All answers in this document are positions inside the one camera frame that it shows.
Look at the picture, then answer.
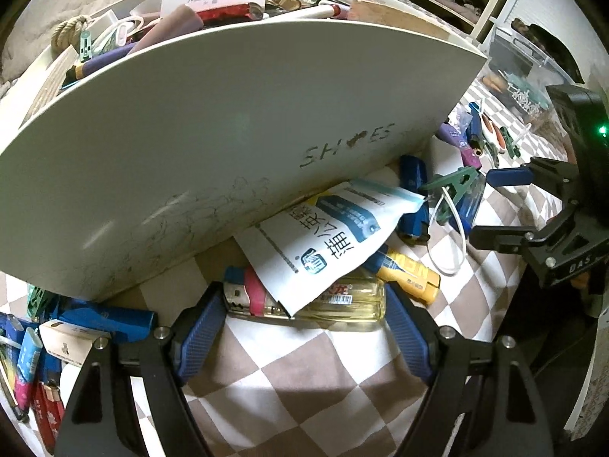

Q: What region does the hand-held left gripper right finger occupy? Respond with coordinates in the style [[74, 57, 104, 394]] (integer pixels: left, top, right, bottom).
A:
[[384, 282, 555, 457]]

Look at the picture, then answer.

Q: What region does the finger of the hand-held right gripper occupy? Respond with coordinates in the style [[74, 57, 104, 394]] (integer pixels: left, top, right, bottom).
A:
[[469, 205, 579, 267], [485, 156, 579, 201]]

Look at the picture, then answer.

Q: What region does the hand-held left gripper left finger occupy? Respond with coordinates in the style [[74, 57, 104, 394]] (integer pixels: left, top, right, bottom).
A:
[[54, 286, 229, 457]]

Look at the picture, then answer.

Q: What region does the green clothespin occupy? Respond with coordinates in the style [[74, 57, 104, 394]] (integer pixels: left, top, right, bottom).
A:
[[421, 166, 479, 224], [499, 126, 524, 158]]

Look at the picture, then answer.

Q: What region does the large clear yellow lighter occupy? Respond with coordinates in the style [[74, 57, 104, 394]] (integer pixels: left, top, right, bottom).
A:
[[223, 267, 386, 331]]

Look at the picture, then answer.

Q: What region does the white shoe box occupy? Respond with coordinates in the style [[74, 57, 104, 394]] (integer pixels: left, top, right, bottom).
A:
[[0, 0, 491, 303]]

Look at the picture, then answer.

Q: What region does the clear blue lighter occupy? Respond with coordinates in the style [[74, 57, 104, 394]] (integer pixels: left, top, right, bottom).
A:
[[459, 171, 487, 236]]

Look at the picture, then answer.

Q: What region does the dark blue slim box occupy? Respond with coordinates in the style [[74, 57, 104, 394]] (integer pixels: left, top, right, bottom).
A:
[[52, 297, 158, 344]]

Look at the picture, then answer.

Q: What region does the blue metallic tube lighter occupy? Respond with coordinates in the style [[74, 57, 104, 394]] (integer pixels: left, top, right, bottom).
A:
[[397, 155, 431, 246]]

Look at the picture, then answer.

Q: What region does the clear plastic storage box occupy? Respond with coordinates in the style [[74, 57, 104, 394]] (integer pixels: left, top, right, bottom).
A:
[[483, 26, 576, 120]]

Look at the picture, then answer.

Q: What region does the white and blue packet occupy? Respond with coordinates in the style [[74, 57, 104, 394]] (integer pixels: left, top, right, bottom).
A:
[[233, 178, 426, 317]]

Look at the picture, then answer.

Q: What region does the black hat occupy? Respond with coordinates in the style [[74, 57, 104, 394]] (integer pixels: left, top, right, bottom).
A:
[[511, 16, 586, 81]]

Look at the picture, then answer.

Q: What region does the small white card box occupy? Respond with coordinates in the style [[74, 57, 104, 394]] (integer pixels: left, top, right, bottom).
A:
[[38, 321, 96, 363]]

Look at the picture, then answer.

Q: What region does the cluster of colourful lighters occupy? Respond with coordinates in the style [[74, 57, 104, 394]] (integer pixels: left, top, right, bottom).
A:
[[0, 312, 65, 455]]

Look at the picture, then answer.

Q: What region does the heap of assorted small things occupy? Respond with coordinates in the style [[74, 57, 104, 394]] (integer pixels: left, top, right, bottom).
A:
[[35, 0, 419, 101]]

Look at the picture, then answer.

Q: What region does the white cord loop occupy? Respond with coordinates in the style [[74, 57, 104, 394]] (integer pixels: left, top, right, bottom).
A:
[[426, 187, 469, 277]]

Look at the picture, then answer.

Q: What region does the white wall niche shelf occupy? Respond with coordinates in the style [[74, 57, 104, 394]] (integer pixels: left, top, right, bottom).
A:
[[469, 0, 529, 43]]

